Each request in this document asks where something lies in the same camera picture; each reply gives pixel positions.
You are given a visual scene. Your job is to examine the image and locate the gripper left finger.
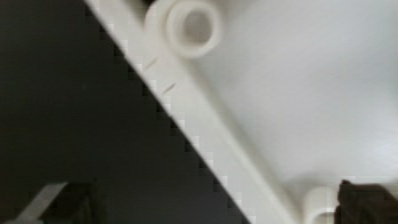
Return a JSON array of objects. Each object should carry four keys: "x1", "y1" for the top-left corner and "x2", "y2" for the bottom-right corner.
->
[{"x1": 12, "y1": 182, "x2": 98, "y2": 224}]

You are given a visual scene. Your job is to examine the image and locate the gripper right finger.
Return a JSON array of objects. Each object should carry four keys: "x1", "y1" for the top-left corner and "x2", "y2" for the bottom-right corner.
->
[{"x1": 334, "y1": 180, "x2": 398, "y2": 224}]

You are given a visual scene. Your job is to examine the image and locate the white desk top panel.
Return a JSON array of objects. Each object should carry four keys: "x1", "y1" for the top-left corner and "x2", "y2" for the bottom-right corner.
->
[{"x1": 84, "y1": 0, "x2": 398, "y2": 224}]

